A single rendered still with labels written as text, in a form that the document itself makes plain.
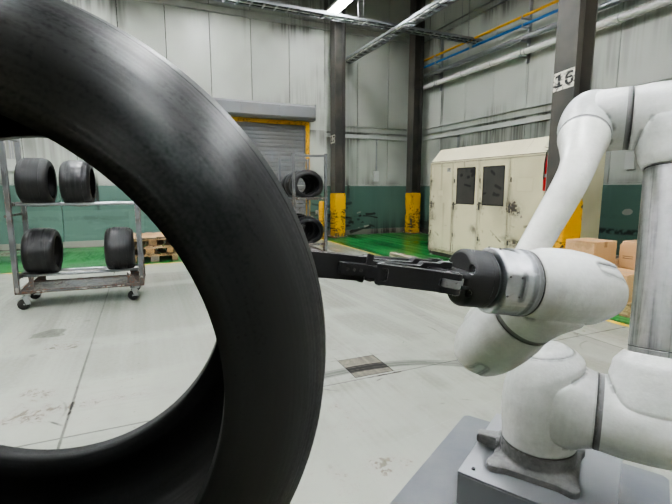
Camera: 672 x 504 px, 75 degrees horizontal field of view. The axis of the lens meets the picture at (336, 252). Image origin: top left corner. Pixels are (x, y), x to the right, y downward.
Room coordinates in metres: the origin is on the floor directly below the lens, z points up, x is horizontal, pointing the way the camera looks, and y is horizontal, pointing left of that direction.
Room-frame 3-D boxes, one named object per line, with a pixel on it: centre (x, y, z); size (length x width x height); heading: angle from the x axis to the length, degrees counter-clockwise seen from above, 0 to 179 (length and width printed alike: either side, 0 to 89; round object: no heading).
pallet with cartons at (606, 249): (5.00, -3.41, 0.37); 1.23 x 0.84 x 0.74; 114
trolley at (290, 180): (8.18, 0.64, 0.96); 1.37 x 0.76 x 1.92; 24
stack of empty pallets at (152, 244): (8.41, 3.59, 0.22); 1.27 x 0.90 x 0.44; 24
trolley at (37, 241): (5.15, 3.03, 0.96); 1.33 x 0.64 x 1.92; 112
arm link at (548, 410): (0.89, -0.46, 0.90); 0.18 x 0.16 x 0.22; 59
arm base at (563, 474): (0.91, -0.43, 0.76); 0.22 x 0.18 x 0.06; 58
